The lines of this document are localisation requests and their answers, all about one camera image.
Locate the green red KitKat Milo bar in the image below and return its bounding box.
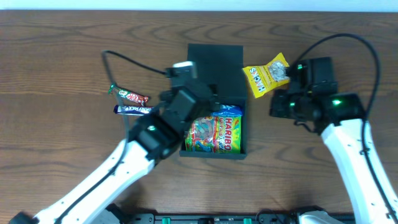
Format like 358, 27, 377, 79
108, 84, 149, 106

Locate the black open box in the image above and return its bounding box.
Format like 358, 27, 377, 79
179, 43, 249, 161

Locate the Haribo gummy candy bag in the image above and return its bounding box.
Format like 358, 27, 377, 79
185, 116, 241, 154

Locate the yellow Hacks candy bag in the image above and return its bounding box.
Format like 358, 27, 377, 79
243, 52, 290, 98

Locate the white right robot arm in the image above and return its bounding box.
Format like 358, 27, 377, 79
270, 58, 397, 223

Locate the blue Oreo cookie pack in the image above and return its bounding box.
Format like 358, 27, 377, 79
211, 105, 243, 117

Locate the blue Dairy Milk chocolate bar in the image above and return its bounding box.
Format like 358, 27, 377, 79
113, 105, 153, 116

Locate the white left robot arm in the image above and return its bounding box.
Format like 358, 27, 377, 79
10, 79, 220, 223

